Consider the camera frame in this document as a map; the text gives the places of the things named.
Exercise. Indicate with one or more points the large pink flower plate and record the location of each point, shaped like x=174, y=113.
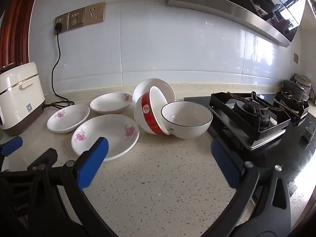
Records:
x=111, y=133

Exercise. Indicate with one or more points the silver appliance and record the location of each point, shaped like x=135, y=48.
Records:
x=306, y=80

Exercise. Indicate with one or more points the black power plug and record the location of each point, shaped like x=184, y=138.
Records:
x=58, y=26

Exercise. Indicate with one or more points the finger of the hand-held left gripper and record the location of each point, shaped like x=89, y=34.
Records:
x=11, y=146
x=49, y=156

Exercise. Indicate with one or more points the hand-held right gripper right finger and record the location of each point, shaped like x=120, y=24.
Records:
x=224, y=163

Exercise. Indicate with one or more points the red-brown wooden frame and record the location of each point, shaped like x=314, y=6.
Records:
x=14, y=17

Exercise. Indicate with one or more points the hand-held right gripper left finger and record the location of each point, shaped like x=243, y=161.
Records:
x=92, y=160

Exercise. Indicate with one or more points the metal pot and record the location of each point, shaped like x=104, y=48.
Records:
x=293, y=87

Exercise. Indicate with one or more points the white bowl with dark rim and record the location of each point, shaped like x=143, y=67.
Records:
x=190, y=128

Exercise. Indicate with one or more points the gold wall socket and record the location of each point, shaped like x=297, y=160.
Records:
x=95, y=13
x=64, y=19
x=76, y=19

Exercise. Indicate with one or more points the black glass gas stove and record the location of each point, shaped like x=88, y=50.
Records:
x=284, y=150

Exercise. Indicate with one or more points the small pink flower plate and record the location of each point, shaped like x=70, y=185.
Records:
x=71, y=123

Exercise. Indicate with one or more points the red and white bowl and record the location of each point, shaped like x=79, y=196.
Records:
x=148, y=113

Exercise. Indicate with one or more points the white pink flower plate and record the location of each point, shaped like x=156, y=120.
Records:
x=108, y=103

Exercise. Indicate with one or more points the gold wall switch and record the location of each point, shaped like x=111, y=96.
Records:
x=296, y=58

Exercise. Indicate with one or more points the white rice cooker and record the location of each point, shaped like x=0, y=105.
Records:
x=22, y=98

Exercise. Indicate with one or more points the black burner grate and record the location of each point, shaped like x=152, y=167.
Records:
x=222, y=103
x=293, y=105

